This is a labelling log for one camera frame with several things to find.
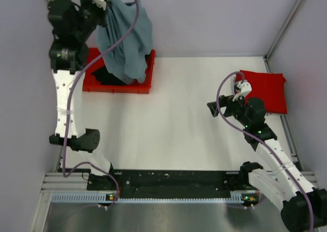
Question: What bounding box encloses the black t shirt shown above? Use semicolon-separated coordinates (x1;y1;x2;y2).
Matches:
90;54;150;86

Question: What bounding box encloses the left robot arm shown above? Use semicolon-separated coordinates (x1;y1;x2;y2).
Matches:
48;0;116;190

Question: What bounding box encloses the aluminium frame rail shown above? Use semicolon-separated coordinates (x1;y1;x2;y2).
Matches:
40;172;92;192

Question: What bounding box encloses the blue grey t shirt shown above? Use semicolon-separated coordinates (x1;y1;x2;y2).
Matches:
96;0;153;84

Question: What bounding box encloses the red plastic bin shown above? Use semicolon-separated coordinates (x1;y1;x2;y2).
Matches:
83;50;156;94

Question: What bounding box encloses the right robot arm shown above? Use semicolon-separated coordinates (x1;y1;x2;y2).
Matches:
207;96;326;231

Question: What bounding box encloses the grey slotted cable duct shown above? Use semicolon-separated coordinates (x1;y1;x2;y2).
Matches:
52;192;256;204

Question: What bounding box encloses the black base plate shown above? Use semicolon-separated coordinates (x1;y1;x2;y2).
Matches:
86;169;261;199

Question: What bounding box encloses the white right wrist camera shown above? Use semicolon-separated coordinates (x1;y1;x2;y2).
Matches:
233;80;252;101

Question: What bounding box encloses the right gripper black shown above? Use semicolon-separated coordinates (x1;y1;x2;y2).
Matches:
207;91;251;128

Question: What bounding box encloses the red t shirt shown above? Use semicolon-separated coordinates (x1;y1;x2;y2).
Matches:
240;70;288;114

